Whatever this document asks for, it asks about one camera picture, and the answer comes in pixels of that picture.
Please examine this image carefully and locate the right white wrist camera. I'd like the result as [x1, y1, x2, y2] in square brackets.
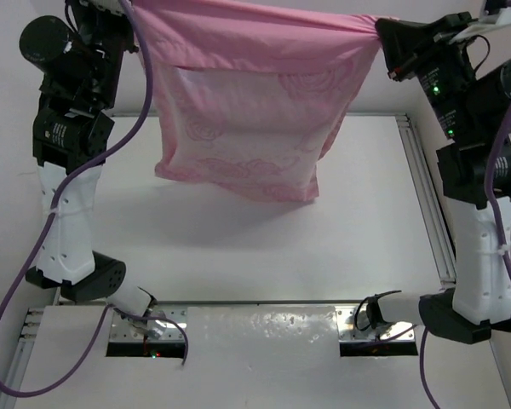
[450, 0, 511, 43]

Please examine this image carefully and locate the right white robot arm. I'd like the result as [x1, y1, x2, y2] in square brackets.
[353, 13, 511, 344]

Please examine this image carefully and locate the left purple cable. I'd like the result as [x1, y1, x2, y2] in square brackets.
[0, 0, 189, 398]

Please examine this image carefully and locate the aluminium frame rail left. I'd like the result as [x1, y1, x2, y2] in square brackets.
[4, 308, 44, 390]

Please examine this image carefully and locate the pink pillowcase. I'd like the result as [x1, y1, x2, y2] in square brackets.
[133, 1, 381, 202]

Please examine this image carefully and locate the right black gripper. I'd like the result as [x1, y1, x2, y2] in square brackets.
[380, 9, 484, 139]

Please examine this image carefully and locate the metal base plate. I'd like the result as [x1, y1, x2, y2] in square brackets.
[109, 308, 187, 343]
[336, 304, 415, 343]

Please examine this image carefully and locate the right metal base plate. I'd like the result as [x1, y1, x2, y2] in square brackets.
[336, 304, 415, 343]

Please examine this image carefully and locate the white front cover panel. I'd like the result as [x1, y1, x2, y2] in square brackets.
[16, 306, 508, 408]

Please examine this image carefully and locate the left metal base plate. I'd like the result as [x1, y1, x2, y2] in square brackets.
[109, 308, 187, 343]

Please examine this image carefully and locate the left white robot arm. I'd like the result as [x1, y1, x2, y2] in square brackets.
[20, 1, 439, 314]

